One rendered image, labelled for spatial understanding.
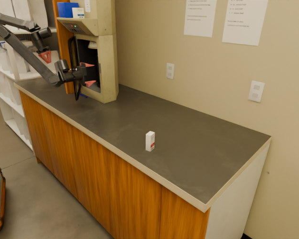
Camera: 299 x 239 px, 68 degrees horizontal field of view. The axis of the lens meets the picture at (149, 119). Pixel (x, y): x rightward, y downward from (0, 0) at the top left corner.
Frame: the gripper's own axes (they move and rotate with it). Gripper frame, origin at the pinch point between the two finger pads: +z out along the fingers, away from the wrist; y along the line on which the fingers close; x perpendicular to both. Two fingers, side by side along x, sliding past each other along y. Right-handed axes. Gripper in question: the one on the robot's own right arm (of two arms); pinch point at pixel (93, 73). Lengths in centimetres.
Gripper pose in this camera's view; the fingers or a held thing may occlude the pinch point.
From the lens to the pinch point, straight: 145.8
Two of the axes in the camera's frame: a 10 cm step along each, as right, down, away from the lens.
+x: -6.9, -2.6, 6.7
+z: 7.2, -2.7, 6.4
